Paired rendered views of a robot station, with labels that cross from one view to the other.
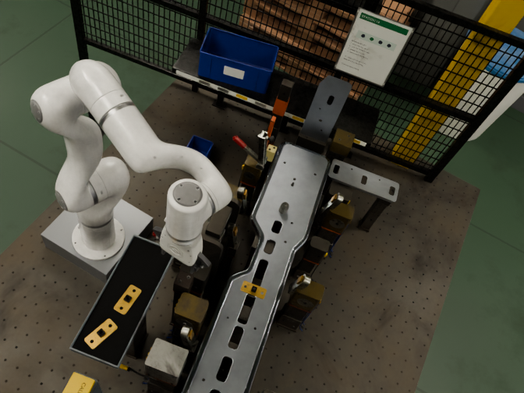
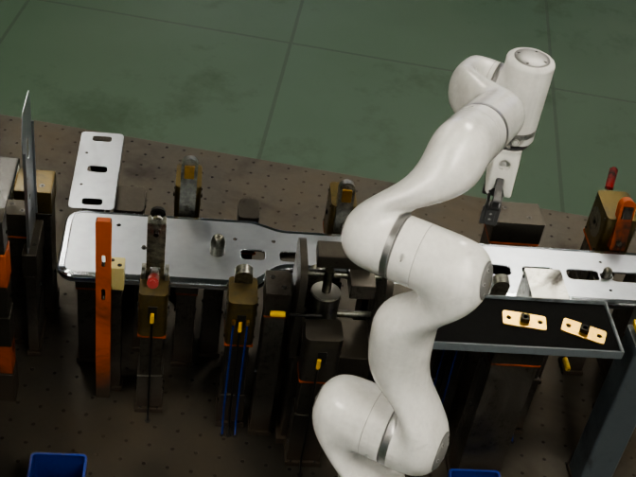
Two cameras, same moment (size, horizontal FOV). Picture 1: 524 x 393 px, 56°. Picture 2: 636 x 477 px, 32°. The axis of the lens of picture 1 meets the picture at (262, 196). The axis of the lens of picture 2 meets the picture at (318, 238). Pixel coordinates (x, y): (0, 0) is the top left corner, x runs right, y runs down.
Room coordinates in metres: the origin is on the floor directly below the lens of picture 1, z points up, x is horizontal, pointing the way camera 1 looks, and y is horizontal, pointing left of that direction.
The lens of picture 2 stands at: (1.16, 1.74, 2.60)
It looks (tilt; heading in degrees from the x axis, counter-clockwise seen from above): 40 degrees down; 259
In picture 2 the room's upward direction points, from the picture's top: 9 degrees clockwise
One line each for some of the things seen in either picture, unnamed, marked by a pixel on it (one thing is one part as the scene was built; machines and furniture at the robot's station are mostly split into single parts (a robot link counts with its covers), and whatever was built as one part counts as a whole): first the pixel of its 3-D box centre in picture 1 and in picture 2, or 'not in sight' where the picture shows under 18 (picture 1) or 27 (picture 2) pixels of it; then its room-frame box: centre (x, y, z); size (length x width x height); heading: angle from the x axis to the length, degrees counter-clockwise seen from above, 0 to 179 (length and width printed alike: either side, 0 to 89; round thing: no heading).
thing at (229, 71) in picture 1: (238, 61); not in sight; (1.58, 0.29, 1.10); 0.30 x 0.17 x 0.13; 95
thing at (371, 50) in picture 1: (372, 48); not in sight; (1.68, -0.22, 1.30); 0.23 x 0.02 x 0.31; 88
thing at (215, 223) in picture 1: (206, 249); (329, 344); (0.77, 0.12, 0.95); 0.18 x 0.13 x 0.49; 178
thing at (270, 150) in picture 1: (263, 175); (114, 326); (1.21, 0.03, 0.88); 0.04 x 0.04 x 0.37; 88
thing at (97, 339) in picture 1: (100, 333); (584, 329); (0.33, 0.29, 1.17); 0.08 x 0.04 x 0.01; 154
